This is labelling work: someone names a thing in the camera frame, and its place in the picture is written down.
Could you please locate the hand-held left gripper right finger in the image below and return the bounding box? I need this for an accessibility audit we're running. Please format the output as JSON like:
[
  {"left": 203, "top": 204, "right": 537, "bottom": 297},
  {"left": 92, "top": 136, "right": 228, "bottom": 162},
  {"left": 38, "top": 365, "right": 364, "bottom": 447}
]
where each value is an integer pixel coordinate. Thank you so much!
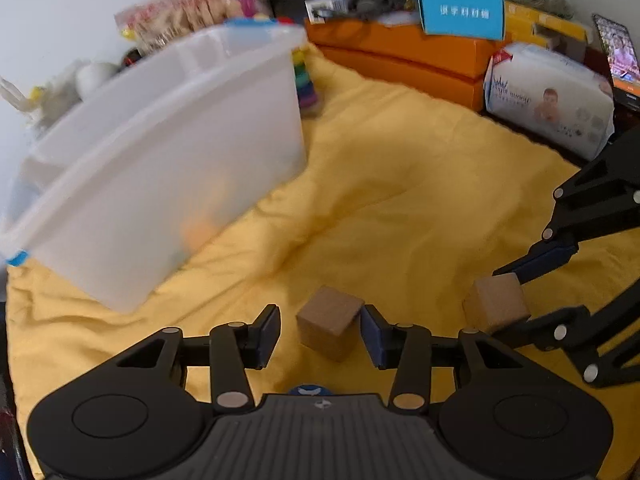
[{"left": 359, "top": 303, "right": 522, "bottom": 409}]

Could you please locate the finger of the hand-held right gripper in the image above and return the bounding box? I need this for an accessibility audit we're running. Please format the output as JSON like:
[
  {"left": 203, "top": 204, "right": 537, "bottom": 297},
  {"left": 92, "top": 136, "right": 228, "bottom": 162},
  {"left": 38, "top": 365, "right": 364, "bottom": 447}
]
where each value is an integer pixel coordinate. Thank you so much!
[
  {"left": 492, "top": 126, "right": 640, "bottom": 287},
  {"left": 487, "top": 287, "right": 640, "bottom": 390}
]

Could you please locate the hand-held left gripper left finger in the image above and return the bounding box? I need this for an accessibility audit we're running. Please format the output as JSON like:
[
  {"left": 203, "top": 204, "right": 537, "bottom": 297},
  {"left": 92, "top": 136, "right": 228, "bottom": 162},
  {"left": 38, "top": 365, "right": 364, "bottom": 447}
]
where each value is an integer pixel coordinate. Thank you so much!
[{"left": 117, "top": 303, "right": 282, "bottom": 409}]

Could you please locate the wooden cube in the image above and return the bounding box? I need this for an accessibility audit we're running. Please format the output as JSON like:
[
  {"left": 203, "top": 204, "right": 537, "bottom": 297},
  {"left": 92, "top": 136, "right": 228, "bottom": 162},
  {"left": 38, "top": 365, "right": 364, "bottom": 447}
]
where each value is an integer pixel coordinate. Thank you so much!
[
  {"left": 462, "top": 273, "right": 532, "bottom": 334},
  {"left": 296, "top": 286, "right": 366, "bottom": 363}
]

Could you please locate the white plastic storage bin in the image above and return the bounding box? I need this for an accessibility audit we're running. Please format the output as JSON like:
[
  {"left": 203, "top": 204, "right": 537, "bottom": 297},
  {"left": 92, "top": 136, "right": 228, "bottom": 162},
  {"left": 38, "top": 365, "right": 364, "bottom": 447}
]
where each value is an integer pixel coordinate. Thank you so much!
[{"left": 0, "top": 19, "right": 309, "bottom": 312}]

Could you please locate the yellow blanket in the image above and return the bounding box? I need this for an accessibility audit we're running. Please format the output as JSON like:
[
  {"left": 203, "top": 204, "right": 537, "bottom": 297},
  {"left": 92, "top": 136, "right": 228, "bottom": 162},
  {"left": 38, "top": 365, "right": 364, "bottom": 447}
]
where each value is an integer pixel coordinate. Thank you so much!
[{"left": 5, "top": 45, "right": 640, "bottom": 480}]

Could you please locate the white wet wipes pack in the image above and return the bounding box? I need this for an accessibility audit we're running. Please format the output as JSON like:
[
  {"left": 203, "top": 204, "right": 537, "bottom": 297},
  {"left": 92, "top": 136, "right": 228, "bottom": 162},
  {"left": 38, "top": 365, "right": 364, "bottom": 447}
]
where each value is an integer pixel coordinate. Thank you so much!
[{"left": 482, "top": 42, "right": 616, "bottom": 157}]

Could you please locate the smartphone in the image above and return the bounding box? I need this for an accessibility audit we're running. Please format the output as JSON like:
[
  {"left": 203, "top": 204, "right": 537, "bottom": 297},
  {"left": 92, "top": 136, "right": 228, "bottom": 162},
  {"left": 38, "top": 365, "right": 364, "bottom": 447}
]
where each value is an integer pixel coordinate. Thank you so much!
[{"left": 592, "top": 13, "right": 640, "bottom": 112}]

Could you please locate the yellow box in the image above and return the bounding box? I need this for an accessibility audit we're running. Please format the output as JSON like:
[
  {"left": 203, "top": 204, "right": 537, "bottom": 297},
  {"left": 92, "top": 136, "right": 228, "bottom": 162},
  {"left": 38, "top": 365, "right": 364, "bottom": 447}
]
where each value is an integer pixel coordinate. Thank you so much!
[{"left": 505, "top": 2, "right": 589, "bottom": 57}]

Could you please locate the orange box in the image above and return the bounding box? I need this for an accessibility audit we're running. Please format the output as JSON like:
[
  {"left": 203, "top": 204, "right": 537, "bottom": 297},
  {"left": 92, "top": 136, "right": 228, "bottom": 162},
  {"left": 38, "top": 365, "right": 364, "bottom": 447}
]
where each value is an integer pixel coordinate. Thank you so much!
[{"left": 304, "top": 12, "right": 512, "bottom": 112}]

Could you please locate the blue card box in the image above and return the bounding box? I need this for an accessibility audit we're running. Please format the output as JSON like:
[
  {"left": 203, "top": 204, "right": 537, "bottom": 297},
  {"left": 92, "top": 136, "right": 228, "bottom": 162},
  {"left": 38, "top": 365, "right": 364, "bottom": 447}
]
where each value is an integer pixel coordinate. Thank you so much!
[{"left": 415, "top": 0, "right": 506, "bottom": 41}]

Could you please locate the pale plush toy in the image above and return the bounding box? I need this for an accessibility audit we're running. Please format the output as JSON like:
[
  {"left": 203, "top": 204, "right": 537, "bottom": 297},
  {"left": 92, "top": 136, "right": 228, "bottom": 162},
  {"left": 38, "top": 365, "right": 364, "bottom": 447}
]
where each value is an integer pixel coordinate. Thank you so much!
[{"left": 0, "top": 57, "right": 122, "bottom": 132}]

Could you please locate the small white box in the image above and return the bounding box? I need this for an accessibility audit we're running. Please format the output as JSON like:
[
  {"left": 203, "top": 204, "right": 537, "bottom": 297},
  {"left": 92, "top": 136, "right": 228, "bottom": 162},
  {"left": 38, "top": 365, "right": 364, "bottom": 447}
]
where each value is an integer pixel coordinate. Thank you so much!
[{"left": 305, "top": 0, "right": 351, "bottom": 25}]

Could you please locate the bag of wooden pieces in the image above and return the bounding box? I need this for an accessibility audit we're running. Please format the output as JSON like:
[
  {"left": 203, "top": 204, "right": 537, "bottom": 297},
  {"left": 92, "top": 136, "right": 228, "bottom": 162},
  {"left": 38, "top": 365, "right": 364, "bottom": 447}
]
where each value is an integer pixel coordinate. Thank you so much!
[{"left": 115, "top": 0, "right": 246, "bottom": 56}]

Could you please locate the rainbow ring stacking toy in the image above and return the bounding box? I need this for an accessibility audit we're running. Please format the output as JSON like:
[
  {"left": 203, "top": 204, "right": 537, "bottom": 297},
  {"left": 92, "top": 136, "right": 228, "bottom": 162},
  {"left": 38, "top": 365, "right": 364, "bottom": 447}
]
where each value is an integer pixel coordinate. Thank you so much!
[{"left": 291, "top": 45, "right": 321, "bottom": 114}]

